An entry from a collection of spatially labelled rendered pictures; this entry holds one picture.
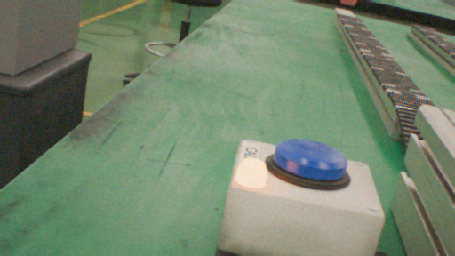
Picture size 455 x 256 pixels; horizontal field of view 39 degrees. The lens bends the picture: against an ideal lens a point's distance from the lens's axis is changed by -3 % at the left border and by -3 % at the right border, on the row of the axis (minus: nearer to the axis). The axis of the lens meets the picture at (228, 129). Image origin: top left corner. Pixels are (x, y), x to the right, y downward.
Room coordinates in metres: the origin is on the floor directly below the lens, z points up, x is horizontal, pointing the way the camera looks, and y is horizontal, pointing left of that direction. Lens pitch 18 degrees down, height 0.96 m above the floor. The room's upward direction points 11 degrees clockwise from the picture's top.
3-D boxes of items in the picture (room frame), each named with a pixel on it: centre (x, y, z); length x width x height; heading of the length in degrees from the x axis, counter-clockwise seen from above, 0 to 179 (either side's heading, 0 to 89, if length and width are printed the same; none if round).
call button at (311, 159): (0.34, -0.05, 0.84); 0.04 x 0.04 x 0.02
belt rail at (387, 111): (1.13, -0.20, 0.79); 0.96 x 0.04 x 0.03; 178
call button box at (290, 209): (0.34, -0.05, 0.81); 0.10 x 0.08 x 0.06; 88
